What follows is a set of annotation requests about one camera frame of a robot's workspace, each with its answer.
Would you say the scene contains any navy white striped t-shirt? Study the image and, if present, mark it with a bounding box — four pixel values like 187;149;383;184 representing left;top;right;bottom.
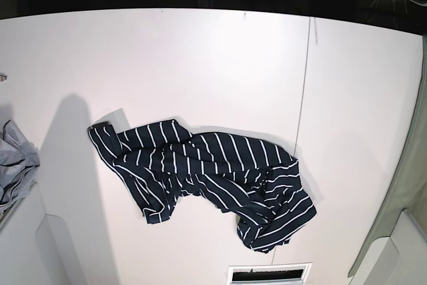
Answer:
87;119;317;253

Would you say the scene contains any black round chair base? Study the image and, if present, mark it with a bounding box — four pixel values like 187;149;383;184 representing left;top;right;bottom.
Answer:
310;0;356;21

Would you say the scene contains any grey folded cloth pile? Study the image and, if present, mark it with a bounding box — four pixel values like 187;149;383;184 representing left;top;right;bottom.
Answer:
1;119;40;216

